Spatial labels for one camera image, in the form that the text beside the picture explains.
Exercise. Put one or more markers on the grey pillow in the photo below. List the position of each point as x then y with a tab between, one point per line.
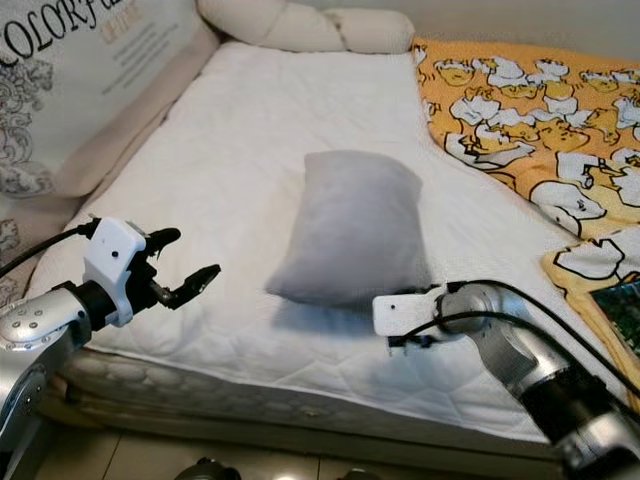
355	230

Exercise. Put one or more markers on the dark green and red book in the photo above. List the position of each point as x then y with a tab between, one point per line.
618	315

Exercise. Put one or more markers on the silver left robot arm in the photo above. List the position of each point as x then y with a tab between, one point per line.
30	330

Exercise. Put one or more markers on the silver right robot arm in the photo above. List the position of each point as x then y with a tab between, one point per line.
510	355

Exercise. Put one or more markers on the dark robot right leg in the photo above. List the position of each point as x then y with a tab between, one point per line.
360	475

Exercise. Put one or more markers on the dark robot leg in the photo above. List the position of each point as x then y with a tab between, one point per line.
360	475
208	469

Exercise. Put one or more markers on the white quilted mattress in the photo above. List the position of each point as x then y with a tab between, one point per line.
240	110

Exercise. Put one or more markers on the dark robot left leg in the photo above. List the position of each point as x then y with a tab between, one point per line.
208	469

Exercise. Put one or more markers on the cream braided pillow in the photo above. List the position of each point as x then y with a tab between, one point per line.
280	25

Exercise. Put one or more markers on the yellow cartoon print blanket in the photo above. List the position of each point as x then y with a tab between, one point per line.
530	110

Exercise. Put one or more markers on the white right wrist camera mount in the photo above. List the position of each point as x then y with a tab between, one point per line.
405	312

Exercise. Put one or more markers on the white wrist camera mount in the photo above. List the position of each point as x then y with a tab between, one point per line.
115	258
405	312

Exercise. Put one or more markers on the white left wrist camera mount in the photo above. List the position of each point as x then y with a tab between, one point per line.
115	258

